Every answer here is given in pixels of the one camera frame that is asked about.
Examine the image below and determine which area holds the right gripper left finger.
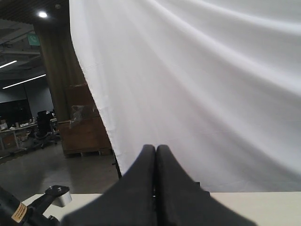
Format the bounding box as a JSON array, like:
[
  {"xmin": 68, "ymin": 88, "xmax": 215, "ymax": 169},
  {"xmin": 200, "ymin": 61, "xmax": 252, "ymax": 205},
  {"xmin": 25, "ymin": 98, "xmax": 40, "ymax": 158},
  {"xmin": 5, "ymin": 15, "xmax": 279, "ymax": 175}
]
[{"xmin": 61, "ymin": 145, "xmax": 155, "ymax": 226}]

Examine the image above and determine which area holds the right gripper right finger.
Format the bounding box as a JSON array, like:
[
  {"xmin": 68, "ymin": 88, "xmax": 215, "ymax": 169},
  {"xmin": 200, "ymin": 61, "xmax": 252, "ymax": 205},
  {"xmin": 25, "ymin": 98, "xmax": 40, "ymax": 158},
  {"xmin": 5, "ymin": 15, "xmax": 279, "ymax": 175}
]
[{"xmin": 155, "ymin": 145, "xmax": 255, "ymax": 226}]

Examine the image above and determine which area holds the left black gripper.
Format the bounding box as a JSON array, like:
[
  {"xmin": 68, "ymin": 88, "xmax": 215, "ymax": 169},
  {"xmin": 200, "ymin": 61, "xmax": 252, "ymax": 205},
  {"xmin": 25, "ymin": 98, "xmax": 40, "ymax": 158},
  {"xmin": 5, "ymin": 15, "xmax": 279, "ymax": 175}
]
[{"xmin": 0, "ymin": 188, "xmax": 60, "ymax": 226}]

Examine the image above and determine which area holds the black backdrop stand pole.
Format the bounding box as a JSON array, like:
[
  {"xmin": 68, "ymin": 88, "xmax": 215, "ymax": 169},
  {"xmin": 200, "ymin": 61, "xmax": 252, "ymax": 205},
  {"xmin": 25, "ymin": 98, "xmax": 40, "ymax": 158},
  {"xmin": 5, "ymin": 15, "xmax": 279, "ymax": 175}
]
[{"xmin": 112, "ymin": 150, "xmax": 122, "ymax": 179}]

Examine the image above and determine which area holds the background office desk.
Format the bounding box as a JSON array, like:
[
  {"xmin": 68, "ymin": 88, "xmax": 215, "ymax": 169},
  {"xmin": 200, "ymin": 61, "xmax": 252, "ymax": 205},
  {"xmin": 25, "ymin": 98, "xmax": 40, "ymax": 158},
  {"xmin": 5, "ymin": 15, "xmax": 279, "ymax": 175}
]
[{"xmin": 0, "ymin": 118, "xmax": 59, "ymax": 158}]

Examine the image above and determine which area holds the wooden crate in background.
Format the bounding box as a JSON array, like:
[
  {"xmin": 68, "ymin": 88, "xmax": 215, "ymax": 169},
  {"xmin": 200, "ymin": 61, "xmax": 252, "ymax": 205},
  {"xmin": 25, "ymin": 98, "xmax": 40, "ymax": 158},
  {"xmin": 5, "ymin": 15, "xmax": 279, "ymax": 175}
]
[{"xmin": 57, "ymin": 83, "xmax": 112, "ymax": 157}]

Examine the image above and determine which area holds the black office chair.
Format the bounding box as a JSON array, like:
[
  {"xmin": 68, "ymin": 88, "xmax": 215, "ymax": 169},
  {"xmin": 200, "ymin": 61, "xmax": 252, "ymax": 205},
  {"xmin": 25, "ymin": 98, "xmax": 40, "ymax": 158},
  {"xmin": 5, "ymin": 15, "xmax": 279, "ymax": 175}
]
[{"xmin": 34, "ymin": 111, "xmax": 57, "ymax": 149}]

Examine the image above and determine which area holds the white backdrop cloth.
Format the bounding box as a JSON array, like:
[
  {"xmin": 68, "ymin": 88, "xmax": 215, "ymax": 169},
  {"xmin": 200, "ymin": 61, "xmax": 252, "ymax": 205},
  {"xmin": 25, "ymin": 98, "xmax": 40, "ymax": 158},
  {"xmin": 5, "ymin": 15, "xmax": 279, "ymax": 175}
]
[{"xmin": 69, "ymin": 0, "xmax": 301, "ymax": 192}]

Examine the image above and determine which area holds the green hanging sign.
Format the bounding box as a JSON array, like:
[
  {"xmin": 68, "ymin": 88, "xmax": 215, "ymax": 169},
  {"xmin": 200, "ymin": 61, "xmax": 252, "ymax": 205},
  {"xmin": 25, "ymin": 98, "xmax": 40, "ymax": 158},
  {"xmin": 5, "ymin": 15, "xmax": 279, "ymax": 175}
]
[{"xmin": 27, "ymin": 33, "xmax": 40, "ymax": 46}]

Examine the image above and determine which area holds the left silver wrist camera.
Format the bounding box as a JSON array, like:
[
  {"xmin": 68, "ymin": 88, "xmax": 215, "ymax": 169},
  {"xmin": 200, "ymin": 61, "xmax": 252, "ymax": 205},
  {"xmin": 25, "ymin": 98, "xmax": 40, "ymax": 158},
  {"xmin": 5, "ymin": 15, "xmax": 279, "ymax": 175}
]
[{"xmin": 45, "ymin": 185, "xmax": 72, "ymax": 208}]

